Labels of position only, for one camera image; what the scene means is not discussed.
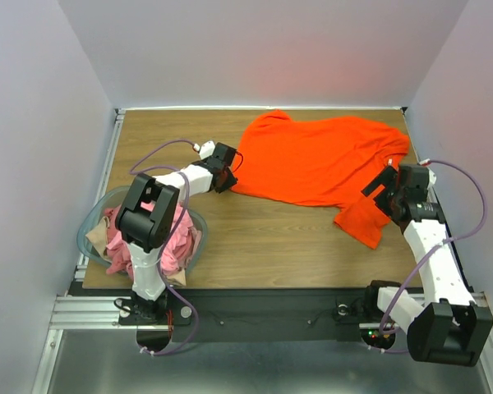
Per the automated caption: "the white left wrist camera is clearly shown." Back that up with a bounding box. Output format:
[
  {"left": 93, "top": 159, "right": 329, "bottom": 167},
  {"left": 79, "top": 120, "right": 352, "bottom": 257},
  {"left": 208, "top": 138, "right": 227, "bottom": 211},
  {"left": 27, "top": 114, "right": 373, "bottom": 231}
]
[{"left": 192, "top": 140, "right": 215, "bottom": 160}]

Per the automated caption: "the pink t shirt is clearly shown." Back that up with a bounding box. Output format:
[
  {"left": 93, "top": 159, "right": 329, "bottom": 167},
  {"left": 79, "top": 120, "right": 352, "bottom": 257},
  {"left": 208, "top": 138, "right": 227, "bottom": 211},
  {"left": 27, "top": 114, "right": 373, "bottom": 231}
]
[{"left": 104, "top": 205, "right": 202, "bottom": 278}]

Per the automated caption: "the aluminium frame rail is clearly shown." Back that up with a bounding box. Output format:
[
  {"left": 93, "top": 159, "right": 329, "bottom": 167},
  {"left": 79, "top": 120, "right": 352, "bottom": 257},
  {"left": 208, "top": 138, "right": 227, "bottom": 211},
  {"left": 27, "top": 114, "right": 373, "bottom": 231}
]
[{"left": 30, "top": 109, "right": 127, "bottom": 394}]

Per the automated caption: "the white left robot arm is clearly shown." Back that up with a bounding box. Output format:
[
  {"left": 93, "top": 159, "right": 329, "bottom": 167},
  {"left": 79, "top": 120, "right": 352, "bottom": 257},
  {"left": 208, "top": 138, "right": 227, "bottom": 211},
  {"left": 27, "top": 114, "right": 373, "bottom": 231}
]
[{"left": 114, "top": 141, "right": 242, "bottom": 326}]

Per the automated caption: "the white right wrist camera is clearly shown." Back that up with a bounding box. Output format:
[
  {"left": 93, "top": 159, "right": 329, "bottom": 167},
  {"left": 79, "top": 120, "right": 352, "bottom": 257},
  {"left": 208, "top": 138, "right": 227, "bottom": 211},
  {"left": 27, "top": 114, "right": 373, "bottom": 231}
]
[{"left": 418, "top": 158, "right": 437, "bottom": 189}]

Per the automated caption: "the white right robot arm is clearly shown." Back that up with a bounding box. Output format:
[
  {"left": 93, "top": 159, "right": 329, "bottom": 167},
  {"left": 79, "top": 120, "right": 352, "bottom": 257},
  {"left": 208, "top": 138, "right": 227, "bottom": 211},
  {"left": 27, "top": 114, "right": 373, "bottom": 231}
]
[{"left": 362, "top": 159, "right": 493, "bottom": 367}]

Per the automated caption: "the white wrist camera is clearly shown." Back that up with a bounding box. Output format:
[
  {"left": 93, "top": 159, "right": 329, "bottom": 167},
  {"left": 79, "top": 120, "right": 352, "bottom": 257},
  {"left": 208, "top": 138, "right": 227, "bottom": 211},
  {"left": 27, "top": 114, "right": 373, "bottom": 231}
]
[
  {"left": 418, "top": 158, "right": 437, "bottom": 189},
  {"left": 192, "top": 140, "right": 215, "bottom": 160}
]

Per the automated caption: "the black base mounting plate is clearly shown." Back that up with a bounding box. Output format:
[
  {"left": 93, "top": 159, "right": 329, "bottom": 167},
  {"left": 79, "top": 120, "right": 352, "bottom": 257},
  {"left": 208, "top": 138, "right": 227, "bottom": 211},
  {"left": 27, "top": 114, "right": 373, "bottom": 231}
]
[{"left": 117, "top": 286, "right": 416, "bottom": 343}]

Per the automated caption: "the orange t shirt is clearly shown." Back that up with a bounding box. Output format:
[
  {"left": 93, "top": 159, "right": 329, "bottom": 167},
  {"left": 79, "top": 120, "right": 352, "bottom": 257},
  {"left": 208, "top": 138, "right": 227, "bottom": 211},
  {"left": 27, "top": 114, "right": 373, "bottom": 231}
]
[{"left": 233, "top": 110, "right": 410, "bottom": 249}]

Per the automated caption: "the clear plastic basket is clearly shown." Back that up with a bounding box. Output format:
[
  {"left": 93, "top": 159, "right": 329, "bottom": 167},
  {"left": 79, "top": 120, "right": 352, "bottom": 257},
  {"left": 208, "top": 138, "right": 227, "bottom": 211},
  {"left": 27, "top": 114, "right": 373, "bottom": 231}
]
[{"left": 76, "top": 186, "right": 208, "bottom": 279}]

